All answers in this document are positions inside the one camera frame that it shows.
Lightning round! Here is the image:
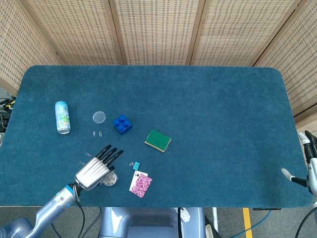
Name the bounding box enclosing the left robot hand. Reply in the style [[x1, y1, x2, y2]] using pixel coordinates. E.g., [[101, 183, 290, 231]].
[[75, 145, 124, 191]]

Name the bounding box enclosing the clear jar of paper clips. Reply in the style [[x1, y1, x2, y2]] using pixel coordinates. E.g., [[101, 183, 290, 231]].
[[100, 171, 118, 186]]

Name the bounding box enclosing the yellow floor tape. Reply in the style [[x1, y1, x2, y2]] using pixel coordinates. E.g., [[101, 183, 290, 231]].
[[242, 207, 254, 238]]

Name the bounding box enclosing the pink patterned playing card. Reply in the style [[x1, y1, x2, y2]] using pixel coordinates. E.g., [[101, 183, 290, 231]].
[[130, 173, 153, 198]]

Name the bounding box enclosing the clear round plastic lid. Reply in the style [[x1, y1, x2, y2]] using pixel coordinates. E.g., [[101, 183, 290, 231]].
[[92, 111, 107, 124]]

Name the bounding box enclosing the blue felt table mat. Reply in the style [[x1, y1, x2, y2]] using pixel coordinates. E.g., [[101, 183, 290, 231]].
[[0, 64, 314, 208]]

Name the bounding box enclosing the blue toy building brick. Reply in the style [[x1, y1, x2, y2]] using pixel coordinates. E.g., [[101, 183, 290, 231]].
[[113, 114, 133, 136]]

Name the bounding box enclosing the green and yellow sponge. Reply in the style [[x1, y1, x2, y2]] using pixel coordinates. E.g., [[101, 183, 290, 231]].
[[144, 129, 172, 153]]

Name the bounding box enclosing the silver blue robot base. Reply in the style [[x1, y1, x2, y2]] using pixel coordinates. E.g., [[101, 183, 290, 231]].
[[98, 207, 207, 238]]

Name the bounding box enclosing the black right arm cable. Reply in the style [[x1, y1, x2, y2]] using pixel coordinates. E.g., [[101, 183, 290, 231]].
[[295, 207, 317, 238]]

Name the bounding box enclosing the white table leg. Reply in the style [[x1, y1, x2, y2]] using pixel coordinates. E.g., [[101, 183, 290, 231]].
[[212, 207, 219, 234]]

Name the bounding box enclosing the black equipment with cables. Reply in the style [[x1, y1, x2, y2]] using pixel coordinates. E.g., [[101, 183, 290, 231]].
[[0, 97, 17, 133]]

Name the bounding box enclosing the woven folding screen panel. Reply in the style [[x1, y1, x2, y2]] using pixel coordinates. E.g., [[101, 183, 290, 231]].
[[21, 0, 124, 65], [108, 0, 206, 65], [190, 0, 305, 67], [0, 0, 62, 96], [252, 0, 317, 134]]

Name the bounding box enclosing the five of clubs card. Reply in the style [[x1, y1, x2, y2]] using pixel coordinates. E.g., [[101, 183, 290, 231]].
[[129, 170, 149, 192]]

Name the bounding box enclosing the white perforated bracket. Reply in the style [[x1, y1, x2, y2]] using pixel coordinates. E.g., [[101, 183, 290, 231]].
[[178, 207, 191, 224]]

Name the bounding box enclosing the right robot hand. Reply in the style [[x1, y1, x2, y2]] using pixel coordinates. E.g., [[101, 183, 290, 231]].
[[281, 130, 317, 195]]

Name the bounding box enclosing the light blue drink can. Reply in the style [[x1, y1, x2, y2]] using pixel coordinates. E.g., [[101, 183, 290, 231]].
[[54, 101, 71, 135]]

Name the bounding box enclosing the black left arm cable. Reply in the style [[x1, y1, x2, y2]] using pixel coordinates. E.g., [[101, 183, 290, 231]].
[[51, 199, 86, 238]]

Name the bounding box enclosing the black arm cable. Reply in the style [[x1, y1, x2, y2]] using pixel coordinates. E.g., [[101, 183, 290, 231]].
[[295, 207, 317, 238], [51, 199, 86, 238]]

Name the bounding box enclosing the blue floor cable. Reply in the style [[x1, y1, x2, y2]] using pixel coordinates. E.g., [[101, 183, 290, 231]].
[[244, 209, 273, 236]]

